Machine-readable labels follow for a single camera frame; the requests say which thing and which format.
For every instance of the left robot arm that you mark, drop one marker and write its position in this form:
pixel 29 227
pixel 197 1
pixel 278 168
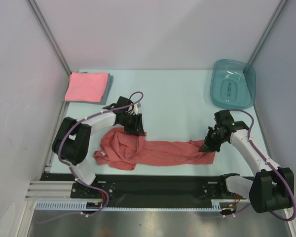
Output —
pixel 73 137

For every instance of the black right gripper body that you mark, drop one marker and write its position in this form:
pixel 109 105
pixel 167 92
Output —
pixel 212 138

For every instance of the folded grey t shirt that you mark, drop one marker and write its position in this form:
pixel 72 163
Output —
pixel 106 92

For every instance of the aluminium front rail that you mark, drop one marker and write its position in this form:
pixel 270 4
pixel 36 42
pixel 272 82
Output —
pixel 49 190

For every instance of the folded pink t shirt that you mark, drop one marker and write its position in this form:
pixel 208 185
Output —
pixel 86 87

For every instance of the red t shirt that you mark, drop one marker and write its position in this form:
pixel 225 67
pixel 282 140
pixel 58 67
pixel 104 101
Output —
pixel 124 151

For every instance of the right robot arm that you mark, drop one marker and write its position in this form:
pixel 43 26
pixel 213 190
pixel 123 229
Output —
pixel 272 187

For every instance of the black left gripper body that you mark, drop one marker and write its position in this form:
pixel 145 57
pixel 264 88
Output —
pixel 129 118

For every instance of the teal plastic basin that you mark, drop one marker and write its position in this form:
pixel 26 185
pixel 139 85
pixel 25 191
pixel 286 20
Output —
pixel 233 84

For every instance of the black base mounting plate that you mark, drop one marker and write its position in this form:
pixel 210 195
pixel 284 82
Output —
pixel 237 200

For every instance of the aluminium corner post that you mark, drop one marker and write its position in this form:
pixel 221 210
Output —
pixel 38 15
pixel 268 30

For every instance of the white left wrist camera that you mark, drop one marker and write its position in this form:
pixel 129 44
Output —
pixel 133 110

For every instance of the left aluminium corner post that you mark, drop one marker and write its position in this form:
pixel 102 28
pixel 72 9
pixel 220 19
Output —
pixel 38 15

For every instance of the grey slotted cable duct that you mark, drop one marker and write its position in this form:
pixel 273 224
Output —
pixel 91 206

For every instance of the right aluminium corner post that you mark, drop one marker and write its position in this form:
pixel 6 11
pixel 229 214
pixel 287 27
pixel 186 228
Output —
pixel 268 30

